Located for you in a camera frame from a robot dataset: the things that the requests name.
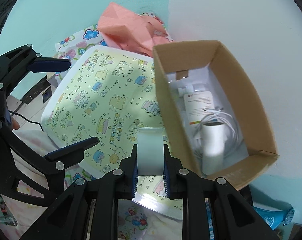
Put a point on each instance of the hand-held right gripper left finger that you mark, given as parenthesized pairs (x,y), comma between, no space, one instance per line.
(135,180)

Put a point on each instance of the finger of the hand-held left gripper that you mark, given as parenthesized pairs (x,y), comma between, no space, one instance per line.
(75,147)
(50,65)

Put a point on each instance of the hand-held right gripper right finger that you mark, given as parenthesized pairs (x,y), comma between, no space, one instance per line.
(166,182)

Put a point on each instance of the white tape roll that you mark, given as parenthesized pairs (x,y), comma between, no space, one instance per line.
(151,150)

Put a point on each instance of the white cylinder device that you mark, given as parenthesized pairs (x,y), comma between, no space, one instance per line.
(213,145)

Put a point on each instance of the brown cardboard box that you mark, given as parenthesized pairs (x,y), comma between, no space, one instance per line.
(171,100)

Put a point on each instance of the white leaflet card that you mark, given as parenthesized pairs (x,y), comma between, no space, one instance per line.
(198,105)

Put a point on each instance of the clear bottle white cap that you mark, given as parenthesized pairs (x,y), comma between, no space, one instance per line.
(191,88)

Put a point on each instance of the person's left hand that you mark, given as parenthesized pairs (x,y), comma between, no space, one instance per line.
(15,125)

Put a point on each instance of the dark panel with socket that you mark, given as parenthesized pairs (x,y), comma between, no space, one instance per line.
(38,90)

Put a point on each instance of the yellow cartoon wrapping paper sheet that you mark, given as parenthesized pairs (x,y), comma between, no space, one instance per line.
(48,130)

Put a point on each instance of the floral printed blanket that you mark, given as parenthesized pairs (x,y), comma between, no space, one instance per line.
(136,217)

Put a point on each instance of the yellow printed table mat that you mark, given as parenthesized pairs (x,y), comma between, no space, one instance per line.
(90,105)

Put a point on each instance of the floral wrapping paper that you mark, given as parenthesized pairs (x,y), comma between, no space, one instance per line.
(88,35)

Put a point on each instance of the dark mesh object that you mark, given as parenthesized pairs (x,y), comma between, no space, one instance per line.
(3,17)

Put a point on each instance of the blue snowflake gift bag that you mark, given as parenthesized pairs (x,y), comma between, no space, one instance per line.
(273,217)

